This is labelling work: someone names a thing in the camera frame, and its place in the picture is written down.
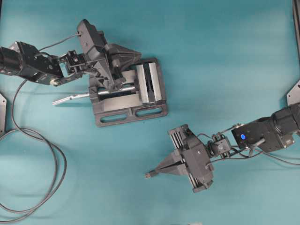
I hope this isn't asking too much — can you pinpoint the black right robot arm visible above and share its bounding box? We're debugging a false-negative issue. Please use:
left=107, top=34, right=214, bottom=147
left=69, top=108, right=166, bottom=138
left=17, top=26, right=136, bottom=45
left=146, top=104, right=300, bottom=193

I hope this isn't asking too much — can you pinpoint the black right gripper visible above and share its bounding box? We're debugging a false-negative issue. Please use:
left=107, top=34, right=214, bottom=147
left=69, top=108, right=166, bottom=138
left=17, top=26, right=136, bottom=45
left=154, top=124, right=214, bottom=193

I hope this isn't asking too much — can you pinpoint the grey bracket plate right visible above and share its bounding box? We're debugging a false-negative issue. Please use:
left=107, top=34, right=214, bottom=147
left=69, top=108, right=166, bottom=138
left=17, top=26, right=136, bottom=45
left=286, top=80, right=300, bottom=105

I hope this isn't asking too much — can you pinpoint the black USB cable with plug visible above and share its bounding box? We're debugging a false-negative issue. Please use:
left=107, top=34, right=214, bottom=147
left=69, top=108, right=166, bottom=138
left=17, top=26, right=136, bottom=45
left=0, top=79, right=158, bottom=216

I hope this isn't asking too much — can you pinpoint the grey bracket plate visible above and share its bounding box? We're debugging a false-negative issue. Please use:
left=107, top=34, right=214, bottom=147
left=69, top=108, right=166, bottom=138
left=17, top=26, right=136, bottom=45
left=286, top=80, right=300, bottom=105
left=0, top=94, right=7, bottom=137

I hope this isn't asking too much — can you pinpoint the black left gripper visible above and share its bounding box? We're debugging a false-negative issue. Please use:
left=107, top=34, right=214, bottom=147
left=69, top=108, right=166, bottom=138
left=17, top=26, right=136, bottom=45
left=77, top=19, right=142, bottom=90

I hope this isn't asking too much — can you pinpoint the grey bracket plate left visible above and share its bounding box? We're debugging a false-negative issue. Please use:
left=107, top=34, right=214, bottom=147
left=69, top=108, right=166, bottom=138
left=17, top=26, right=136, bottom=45
left=0, top=94, right=7, bottom=137

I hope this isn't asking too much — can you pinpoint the black aluminium frame rail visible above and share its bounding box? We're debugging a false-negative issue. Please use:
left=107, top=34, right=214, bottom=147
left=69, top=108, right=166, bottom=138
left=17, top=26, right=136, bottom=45
left=292, top=0, right=300, bottom=56

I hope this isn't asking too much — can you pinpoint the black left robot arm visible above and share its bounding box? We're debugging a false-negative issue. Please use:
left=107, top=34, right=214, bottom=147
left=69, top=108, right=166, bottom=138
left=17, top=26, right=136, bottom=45
left=0, top=19, right=142, bottom=90

